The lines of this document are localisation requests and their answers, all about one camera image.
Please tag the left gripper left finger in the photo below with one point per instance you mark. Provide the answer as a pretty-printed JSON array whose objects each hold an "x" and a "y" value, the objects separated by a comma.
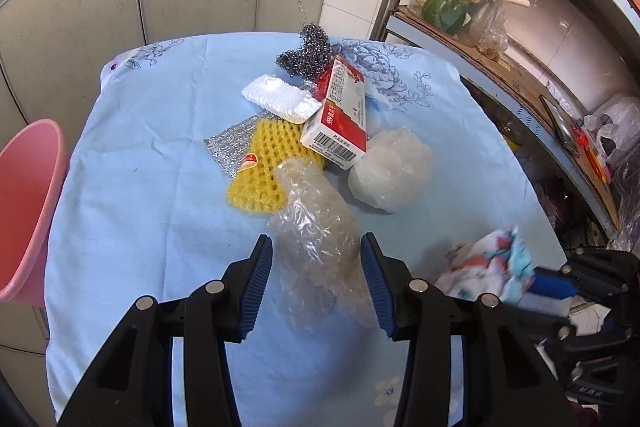
[{"x": 252, "y": 283}]

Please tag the white crumpled plastic ball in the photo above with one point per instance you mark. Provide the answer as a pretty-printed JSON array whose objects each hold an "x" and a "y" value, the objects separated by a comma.
[{"x": 395, "y": 171}]

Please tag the yellow foam fruit net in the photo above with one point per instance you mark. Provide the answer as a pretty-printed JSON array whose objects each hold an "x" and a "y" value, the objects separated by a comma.
[{"x": 254, "y": 187}]

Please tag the colourful wrapper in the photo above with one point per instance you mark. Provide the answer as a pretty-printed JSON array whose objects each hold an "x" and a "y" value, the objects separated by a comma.
[{"x": 499, "y": 264}]

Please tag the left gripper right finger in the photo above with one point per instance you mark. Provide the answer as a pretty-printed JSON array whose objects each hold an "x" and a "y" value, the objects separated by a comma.
[{"x": 380, "y": 281}]

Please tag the clear bubble wrap piece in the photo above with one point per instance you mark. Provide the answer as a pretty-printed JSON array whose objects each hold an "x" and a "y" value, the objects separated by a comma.
[{"x": 316, "y": 243}]

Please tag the pink plastic trash bucket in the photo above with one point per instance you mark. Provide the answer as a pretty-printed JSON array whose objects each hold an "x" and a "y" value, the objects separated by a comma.
[{"x": 33, "y": 169}]

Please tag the metal storage shelf rack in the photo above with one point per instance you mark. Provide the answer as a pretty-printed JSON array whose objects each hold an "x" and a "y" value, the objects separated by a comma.
[{"x": 573, "y": 53}]

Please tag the silver mesh scouring cloth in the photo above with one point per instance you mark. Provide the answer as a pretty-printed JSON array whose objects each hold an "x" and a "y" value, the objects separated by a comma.
[{"x": 229, "y": 147}]

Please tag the white bubble wrap pad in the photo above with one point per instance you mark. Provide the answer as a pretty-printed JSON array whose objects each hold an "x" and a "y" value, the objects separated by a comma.
[{"x": 281, "y": 99}]

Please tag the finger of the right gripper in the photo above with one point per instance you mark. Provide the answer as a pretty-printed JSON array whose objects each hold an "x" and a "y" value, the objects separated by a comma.
[{"x": 552, "y": 284}]

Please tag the green pepper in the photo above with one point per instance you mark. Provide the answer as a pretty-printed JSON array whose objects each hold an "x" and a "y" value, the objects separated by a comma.
[{"x": 447, "y": 15}]

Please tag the red white toothpaste box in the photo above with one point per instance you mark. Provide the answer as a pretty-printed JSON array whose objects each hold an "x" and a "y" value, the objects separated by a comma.
[{"x": 338, "y": 130}]

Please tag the steel wool scrubber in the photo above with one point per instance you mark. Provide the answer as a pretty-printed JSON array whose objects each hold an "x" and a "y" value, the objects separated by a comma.
[{"x": 309, "y": 60}]

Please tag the light blue floral cloth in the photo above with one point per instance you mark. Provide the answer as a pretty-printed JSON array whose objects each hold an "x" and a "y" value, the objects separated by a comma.
[{"x": 144, "y": 211}]

